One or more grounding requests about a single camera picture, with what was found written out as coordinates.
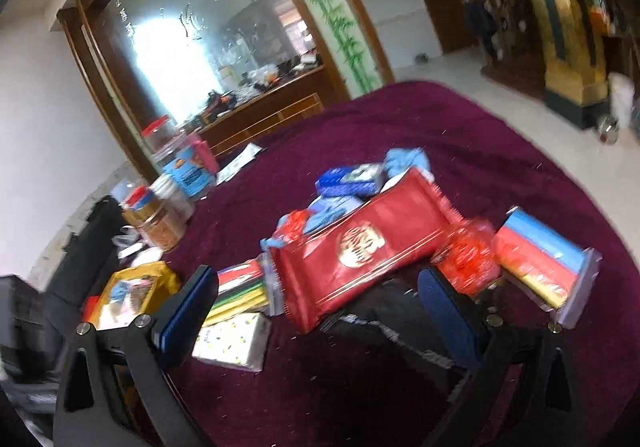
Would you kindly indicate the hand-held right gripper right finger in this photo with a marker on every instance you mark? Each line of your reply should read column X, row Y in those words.
column 440, row 302

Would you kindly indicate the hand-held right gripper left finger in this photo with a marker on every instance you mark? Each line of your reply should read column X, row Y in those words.
column 185, row 317

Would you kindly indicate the lemon print tissue pack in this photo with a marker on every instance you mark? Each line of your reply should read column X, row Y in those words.
column 235, row 339

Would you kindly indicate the yellow storage box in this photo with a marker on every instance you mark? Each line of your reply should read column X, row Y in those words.
column 150, row 269

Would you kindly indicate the coloured strips packet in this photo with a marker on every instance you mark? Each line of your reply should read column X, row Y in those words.
column 240, row 292

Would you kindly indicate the large red snack packet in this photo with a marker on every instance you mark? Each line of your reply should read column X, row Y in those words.
column 360, row 247

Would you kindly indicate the red blue yellow striped packet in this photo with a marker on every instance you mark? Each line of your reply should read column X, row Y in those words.
column 540, row 262

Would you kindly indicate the light blue cloth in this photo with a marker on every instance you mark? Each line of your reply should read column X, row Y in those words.
column 407, row 159

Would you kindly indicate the dark blue packet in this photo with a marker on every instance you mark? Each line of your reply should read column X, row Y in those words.
column 350, row 182

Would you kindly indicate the gold label jar, red lid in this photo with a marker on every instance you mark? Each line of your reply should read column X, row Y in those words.
column 160, row 227

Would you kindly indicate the black equipment bag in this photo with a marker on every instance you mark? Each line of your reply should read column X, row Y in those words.
column 85, row 247

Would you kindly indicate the clear jar with blue label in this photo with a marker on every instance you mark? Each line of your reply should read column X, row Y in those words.
column 185, row 167

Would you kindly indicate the maroon tablecloth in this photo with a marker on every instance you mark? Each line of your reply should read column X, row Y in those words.
column 500, row 152

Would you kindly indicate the white paper sheets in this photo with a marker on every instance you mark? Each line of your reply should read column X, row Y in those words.
column 240, row 162

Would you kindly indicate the wooden sideboard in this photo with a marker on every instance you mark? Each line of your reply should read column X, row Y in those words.
column 270, row 117

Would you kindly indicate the metal pot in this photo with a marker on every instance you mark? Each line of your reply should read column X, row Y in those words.
column 607, row 129

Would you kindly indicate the wooden staircase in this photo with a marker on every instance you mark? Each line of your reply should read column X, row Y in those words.
column 515, row 67

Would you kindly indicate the wooden framed mirror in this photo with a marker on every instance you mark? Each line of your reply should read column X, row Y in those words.
column 165, row 52

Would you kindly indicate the white plastic sack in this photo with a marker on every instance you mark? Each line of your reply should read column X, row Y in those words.
column 622, row 97

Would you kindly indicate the golden pillar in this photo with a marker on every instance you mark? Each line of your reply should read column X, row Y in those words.
column 565, row 52

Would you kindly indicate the brown wooden door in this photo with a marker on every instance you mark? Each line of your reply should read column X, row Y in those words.
column 440, row 2

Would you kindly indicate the bamboo painted glass panel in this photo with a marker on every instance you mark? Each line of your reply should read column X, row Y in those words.
column 330, row 12

